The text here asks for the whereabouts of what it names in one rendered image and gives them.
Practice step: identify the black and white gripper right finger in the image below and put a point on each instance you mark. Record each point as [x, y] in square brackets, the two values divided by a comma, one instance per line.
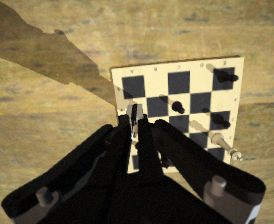
[235, 194]

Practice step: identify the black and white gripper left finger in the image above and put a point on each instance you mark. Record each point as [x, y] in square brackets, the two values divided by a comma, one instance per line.
[34, 200]

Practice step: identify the wooden chessboard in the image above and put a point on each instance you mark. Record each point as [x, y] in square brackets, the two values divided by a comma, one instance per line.
[195, 84]

